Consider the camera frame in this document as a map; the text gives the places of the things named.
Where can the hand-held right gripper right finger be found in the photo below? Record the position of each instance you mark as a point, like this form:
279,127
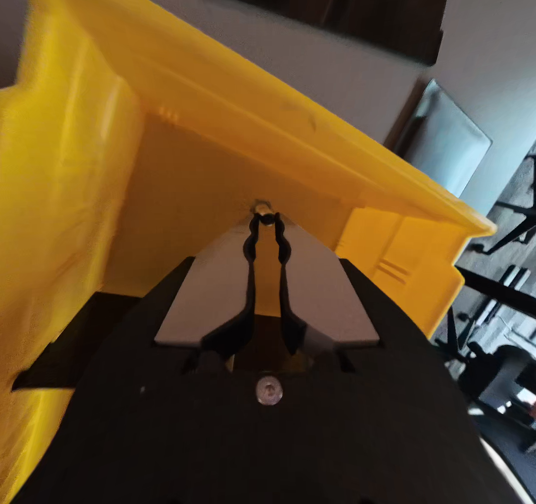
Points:
326,299

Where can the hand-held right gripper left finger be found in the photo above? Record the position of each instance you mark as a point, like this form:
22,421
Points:
201,299

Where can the steel hex bolt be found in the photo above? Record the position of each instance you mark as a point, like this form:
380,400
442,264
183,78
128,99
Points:
263,209

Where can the yellow plastic bin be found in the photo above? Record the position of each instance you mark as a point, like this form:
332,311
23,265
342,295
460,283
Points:
209,156

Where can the black bin divider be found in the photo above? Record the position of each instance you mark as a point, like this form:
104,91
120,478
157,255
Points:
83,336

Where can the black office chair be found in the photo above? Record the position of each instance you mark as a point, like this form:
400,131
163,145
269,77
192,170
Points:
481,286

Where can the shiny black flat panel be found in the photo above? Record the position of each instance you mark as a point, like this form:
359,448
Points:
335,6
448,148

